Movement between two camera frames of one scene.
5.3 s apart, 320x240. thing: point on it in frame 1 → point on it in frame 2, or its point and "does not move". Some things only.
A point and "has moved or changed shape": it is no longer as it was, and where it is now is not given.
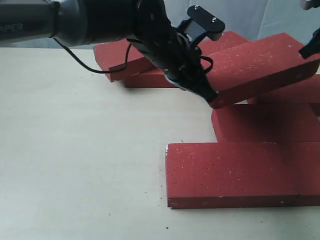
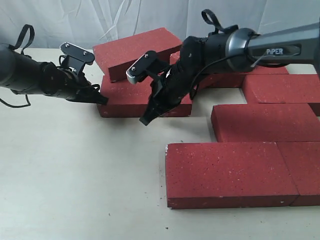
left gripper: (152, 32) → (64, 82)
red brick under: (149, 79) has moved or changed shape
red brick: (121, 58) does not move
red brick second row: (266, 123) does not move
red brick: (306, 91) → (233, 79)
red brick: (303, 159) does not move
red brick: (216, 175) does not move
